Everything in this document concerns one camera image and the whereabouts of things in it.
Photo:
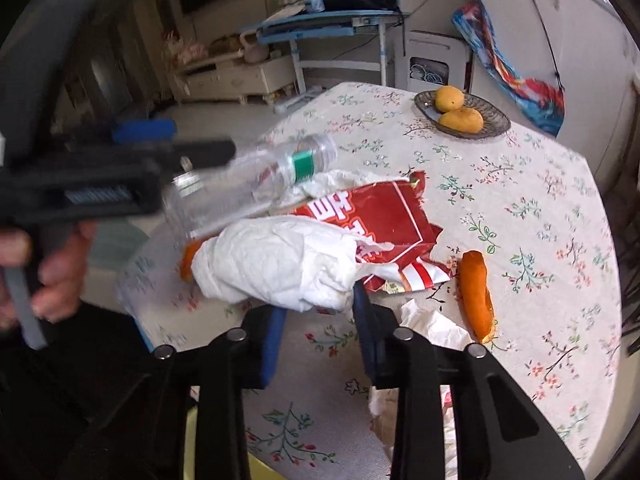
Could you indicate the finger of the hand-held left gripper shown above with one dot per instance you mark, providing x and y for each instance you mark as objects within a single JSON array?
[
  {"x": 200, "y": 152},
  {"x": 145, "y": 130}
]

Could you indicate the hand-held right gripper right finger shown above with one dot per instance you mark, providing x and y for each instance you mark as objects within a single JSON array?
[{"x": 364, "y": 330}]

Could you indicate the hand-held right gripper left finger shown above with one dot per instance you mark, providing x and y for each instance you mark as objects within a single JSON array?
[{"x": 274, "y": 340}]

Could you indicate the clear plastic bottle green label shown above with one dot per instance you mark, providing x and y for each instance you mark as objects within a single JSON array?
[{"x": 250, "y": 180}]

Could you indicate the large white tissue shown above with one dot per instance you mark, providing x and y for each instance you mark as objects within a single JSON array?
[{"x": 280, "y": 260}]

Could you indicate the red snack bag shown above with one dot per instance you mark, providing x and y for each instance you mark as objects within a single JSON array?
[{"x": 385, "y": 215}]

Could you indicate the orange carrot piece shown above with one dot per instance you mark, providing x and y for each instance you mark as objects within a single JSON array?
[
  {"x": 189, "y": 262},
  {"x": 475, "y": 290}
]

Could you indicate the person's left hand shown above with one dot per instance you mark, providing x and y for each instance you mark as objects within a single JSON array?
[{"x": 60, "y": 280}]

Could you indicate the teal stool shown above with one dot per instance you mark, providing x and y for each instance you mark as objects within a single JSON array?
[{"x": 115, "y": 245}]

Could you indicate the cream television cabinet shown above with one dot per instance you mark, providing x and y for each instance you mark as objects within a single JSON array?
[{"x": 235, "y": 77}]

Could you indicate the pink kettlebell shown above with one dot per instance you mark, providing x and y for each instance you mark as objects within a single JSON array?
[{"x": 255, "y": 52}]

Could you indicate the blue and white desk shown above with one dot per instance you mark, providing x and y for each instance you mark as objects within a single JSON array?
[{"x": 320, "y": 30}]

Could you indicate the floral tablecloth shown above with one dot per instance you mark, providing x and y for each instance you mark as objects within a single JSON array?
[{"x": 525, "y": 240}]

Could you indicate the person's dark clothing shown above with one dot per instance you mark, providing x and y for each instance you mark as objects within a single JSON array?
[{"x": 60, "y": 410}]

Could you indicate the yellow mango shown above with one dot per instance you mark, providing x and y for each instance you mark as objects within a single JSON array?
[
  {"x": 462, "y": 120},
  {"x": 447, "y": 99}
]

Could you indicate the white floor appliance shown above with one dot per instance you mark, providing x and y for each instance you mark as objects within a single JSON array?
[{"x": 430, "y": 45}]

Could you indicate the colourful printed bag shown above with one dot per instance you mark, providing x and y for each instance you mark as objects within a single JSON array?
[{"x": 520, "y": 95}]

